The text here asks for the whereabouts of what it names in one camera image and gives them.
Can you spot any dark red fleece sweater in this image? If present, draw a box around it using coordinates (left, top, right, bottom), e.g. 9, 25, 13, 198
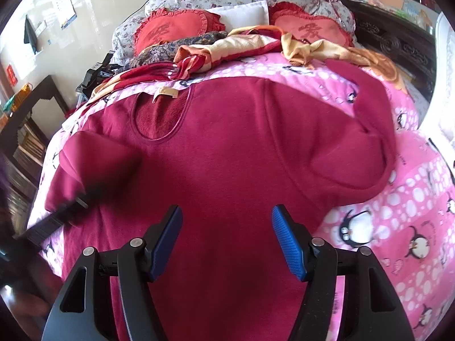
45, 61, 396, 340

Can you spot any pink penguin print blanket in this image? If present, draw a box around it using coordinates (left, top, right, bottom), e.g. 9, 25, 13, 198
29, 53, 454, 340

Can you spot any dark wooden console table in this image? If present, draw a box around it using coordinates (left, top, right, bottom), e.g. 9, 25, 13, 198
1, 76, 69, 233

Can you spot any black folded tripod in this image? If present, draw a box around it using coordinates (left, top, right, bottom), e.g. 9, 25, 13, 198
76, 50, 121, 108

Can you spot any dark floral garment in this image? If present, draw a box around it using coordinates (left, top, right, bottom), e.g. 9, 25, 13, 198
127, 31, 228, 68

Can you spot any red yellow patterned blanket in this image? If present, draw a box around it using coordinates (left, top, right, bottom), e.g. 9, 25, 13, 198
86, 26, 404, 105

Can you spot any dark carved wooden headboard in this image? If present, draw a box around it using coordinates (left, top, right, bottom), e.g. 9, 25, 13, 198
340, 0, 437, 101

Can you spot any red heart pillow left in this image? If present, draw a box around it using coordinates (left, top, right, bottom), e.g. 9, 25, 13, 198
134, 8, 225, 55

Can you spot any red heart pillow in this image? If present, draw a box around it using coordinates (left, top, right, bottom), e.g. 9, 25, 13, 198
134, 8, 225, 55
268, 2, 353, 47

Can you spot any red heart pillow right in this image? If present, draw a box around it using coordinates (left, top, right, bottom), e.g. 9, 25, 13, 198
268, 2, 353, 47

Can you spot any white small pillow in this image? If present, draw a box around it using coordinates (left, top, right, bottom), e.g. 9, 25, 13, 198
208, 0, 269, 32

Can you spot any red paper wall sign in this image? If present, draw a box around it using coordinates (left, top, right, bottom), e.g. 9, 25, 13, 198
6, 65, 18, 87

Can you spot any dark cloth hanging on wall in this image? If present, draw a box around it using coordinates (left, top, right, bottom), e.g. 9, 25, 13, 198
23, 16, 39, 54

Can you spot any wall calendar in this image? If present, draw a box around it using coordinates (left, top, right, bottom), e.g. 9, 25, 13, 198
52, 0, 77, 30

